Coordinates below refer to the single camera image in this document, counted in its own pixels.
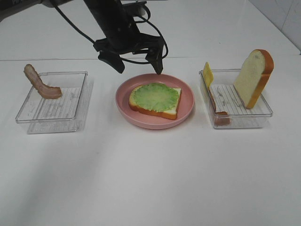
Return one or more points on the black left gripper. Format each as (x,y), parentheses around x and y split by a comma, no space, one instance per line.
(121,38)

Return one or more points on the green lettuce leaf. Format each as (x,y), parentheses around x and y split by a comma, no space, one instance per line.
(156,97)

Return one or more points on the white bread slice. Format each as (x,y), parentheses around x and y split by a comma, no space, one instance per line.
(253,77)
(172,115)

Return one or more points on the bacon strip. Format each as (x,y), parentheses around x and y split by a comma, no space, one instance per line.
(47,92)
(220,118)

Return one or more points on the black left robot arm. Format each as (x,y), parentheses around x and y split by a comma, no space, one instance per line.
(117,21)

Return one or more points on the pink round plate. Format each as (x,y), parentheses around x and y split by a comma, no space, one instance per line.
(186,103)

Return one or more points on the yellow cheese slice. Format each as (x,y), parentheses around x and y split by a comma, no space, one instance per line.
(208,75)

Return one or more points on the clear plastic right container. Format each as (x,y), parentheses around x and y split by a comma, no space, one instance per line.
(227,99)

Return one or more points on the clear plastic container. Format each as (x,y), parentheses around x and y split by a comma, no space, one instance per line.
(227,99)
(65,114)

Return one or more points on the clear plastic left container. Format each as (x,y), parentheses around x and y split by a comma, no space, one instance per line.
(65,114)

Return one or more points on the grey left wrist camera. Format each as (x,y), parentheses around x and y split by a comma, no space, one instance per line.
(137,8)

